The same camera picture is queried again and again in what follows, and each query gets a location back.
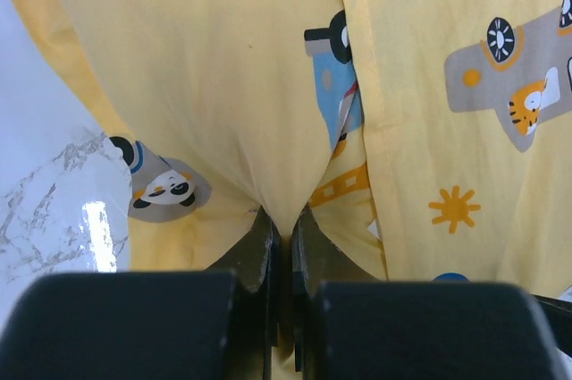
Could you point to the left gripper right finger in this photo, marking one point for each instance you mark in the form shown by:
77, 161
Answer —
315, 259

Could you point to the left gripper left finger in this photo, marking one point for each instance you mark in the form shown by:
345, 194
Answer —
240, 300

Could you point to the yellow cartoon-print pillowcase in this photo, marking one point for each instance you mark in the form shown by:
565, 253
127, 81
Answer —
429, 138

